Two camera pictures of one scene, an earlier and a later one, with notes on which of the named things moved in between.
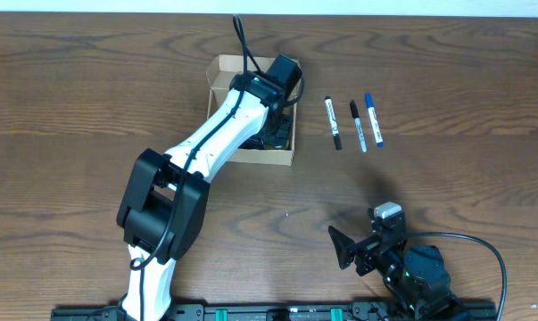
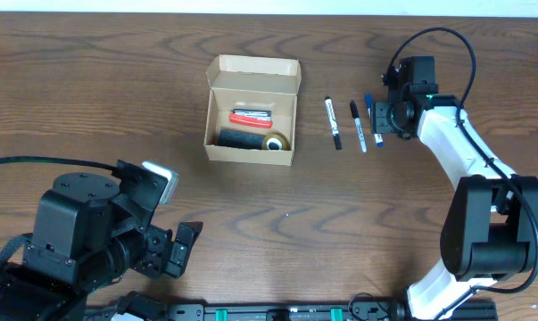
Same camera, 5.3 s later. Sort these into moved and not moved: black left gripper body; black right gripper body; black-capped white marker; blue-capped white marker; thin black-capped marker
Moved: black right gripper body; black left gripper body
Not moved: thin black-capped marker; black-capped white marker; blue-capped white marker
